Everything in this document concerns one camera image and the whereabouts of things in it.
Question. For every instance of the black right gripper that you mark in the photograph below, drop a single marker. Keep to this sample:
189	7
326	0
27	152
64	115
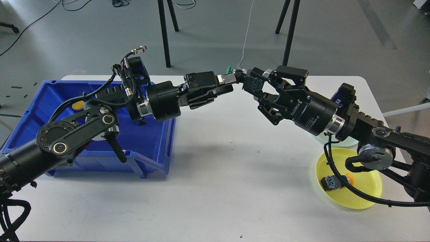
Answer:
308	110

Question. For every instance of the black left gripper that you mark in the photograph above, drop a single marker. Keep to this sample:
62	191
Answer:
199	89

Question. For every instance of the green button dark base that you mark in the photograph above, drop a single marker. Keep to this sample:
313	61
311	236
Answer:
235	76

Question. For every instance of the yellow push button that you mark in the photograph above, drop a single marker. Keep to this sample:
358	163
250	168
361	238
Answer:
332	182

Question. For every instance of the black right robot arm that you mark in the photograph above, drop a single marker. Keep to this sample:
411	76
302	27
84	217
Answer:
403	157

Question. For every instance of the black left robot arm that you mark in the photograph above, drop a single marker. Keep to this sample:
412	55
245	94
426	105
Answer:
79	120

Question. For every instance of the green push button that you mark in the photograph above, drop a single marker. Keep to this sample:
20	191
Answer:
141	121

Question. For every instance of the light green plate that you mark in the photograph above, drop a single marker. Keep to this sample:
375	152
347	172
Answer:
348	142

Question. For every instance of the yellow plate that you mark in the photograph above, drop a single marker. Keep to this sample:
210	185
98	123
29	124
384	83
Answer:
368	182

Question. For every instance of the blue plastic bin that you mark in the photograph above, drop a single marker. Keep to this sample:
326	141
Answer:
147	146

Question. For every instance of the black tripod legs right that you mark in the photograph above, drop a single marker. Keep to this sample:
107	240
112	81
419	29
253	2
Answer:
292	25

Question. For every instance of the yellow button near wall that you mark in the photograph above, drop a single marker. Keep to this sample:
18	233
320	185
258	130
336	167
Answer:
79	105

